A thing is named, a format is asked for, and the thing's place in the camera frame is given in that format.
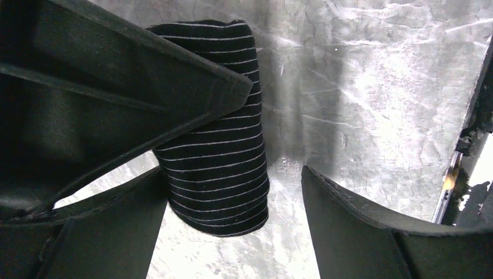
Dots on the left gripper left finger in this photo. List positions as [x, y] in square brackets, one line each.
[109, 235]

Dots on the black striped underwear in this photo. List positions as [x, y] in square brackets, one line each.
[216, 175]

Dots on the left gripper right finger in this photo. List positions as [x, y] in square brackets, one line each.
[354, 237]

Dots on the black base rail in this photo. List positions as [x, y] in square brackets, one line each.
[466, 196]

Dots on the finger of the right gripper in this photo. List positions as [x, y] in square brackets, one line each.
[83, 91]

